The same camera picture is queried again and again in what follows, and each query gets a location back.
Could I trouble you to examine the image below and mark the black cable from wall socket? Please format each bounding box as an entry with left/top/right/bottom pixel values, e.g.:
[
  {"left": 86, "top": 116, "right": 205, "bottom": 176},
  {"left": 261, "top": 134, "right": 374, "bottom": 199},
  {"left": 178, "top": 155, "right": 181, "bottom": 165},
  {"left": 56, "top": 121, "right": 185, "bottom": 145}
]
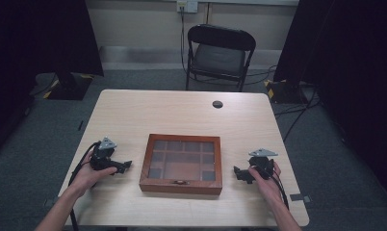
[{"left": 180, "top": 5, "right": 189, "bottom": 75}]

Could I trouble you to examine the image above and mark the person's left hand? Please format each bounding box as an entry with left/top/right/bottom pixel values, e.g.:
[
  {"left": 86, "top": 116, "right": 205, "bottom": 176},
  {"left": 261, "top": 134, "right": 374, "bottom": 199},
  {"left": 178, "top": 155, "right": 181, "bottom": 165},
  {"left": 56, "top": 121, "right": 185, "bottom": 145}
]
[{"left": 69, "top": 150, "right": 118, "bottom": 195}]

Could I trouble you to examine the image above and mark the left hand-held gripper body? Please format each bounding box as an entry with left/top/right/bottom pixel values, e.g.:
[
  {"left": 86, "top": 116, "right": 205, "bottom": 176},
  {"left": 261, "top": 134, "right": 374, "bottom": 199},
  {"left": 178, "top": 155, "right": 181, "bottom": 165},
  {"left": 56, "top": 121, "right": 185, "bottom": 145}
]
[{"left": 90, "top": 137, "right": 119, "bottom": 173}]

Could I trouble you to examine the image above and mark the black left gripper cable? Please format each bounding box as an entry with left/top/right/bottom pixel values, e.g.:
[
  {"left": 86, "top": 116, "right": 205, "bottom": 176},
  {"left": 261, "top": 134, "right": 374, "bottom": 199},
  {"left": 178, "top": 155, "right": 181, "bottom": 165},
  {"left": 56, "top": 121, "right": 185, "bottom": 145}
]
[{"left": 67, "top": 141, "right": 101, "bottom": 231}]

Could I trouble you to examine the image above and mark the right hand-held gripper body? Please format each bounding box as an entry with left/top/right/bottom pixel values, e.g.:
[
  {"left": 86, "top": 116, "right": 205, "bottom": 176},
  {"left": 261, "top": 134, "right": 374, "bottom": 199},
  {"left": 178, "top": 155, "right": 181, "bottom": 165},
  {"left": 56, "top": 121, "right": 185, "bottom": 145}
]
[{"left": 247, "top": 147, "right": 279, "bottom": 180}]

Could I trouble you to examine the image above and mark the wooden box with glass lid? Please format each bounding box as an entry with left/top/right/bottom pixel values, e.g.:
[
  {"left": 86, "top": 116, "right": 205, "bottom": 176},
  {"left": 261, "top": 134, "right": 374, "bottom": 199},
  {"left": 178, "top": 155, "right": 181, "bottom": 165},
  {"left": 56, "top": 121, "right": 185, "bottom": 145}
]
[{"left": 139, "top": 133, "right": 223, "bottom": 196}]

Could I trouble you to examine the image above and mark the black folding chair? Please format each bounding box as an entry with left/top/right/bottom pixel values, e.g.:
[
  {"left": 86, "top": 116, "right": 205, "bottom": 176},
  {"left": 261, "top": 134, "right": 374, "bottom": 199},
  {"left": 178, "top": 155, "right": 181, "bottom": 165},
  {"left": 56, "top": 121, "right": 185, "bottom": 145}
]
[{"left": 185, "top": 23, "right": 257, "bottom": 93}]

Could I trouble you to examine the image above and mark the person's right hand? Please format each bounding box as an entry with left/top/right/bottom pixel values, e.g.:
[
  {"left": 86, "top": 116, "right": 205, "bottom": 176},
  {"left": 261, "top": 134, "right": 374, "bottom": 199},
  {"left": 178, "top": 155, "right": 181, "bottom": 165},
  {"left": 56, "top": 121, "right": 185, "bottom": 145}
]
[{"left": 247, "top": 161, "right": 283, "bottom": 207}]

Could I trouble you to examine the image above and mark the black stand base striped tape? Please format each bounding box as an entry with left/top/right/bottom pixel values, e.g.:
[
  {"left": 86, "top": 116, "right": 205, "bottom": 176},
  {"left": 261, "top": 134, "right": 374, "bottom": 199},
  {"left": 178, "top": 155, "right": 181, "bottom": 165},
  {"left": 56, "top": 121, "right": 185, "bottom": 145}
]
[{"left": 264, "top": 78, "right": 312, "bottom": 105}]

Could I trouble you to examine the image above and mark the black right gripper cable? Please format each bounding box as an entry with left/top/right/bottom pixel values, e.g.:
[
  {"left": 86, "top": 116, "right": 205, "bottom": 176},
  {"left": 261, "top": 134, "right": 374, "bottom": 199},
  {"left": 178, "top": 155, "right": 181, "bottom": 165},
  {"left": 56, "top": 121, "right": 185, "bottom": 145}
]
[{"left": 262, "top": 165, "right": 291, "bottom": 211}]

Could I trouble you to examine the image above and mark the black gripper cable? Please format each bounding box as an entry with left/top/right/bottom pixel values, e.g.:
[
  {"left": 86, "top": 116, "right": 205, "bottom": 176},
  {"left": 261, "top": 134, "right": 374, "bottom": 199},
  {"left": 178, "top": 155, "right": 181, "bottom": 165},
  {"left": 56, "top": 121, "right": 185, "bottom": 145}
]
[
  {"left": 67, "top": 141, "right": 101, "bottom": 231},
  {"left": 262, "top": 165, "right": 291, "bottom": 211}
]

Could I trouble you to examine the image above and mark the black floor cable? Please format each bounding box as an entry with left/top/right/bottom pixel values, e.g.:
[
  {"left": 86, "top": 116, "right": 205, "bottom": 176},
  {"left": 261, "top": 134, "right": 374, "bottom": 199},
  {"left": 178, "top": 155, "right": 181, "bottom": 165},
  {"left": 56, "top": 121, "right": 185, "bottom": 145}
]
[
  {"left": 194, "top": 64, "right": 278, "bottom": 87},
  {"left": 273, "top": 86, "right": 323, "bottom": 142}
]

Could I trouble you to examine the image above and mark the grey tape strip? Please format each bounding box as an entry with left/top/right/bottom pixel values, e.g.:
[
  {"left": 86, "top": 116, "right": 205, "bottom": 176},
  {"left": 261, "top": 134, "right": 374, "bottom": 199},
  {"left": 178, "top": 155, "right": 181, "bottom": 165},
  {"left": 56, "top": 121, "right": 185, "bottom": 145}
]
[
  {"left": 289, "top": 192, "right": 313, "bottom": 204},
  {"left": 42, "top": 196, "right": 59, "bottom": 208}
]

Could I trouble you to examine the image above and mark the white wall socket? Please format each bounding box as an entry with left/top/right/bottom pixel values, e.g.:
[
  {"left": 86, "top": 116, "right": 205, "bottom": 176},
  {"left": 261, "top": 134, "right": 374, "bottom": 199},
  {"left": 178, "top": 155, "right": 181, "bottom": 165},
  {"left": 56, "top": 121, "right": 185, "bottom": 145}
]
[{"left": 176, "top": 0, "right": 199, "bottom": 14}]

